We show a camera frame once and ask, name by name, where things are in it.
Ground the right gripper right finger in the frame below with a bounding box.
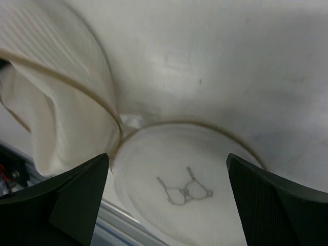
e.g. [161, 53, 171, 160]
[226, 153, 327, 245]

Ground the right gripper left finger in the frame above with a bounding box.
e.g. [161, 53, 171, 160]
[1, 154, 109, 245]

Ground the aluminium rail frame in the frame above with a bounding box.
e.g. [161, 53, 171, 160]
[1, 147, 162, 245]

